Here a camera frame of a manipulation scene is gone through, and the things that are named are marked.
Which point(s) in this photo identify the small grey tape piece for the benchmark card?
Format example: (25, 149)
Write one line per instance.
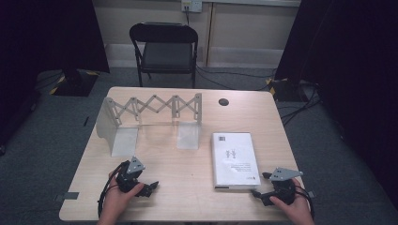
(311, 194)

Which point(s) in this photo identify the white wall socket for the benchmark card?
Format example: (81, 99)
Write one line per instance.
(191, 5)

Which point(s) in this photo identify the black curtain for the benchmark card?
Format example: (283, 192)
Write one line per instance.
(47, 34)
(353, 78)

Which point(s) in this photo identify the person's right hand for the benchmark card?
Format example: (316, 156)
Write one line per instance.
(295, 207)

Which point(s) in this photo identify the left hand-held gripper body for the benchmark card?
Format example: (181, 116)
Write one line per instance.
(126, 179)

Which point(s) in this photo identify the large grey tape piece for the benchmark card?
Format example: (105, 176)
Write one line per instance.
(67, 196)

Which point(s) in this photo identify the black folding chair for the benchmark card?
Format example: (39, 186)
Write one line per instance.
(167, 56)

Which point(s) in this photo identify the black stand base yellow tape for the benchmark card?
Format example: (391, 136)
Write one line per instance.
(75, 83)
(286, 90)

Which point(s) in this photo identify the black round table grommet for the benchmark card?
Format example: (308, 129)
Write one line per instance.
(223, 102)

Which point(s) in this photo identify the person's left hand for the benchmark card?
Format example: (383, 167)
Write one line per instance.
(114, 201)

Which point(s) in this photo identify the grey expandable metal book rack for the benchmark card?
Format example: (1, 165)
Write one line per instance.
(125, 142)

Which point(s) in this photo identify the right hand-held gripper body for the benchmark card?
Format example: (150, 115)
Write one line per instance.
(283, 187)

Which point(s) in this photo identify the white book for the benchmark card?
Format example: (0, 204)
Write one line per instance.
(235, 159)

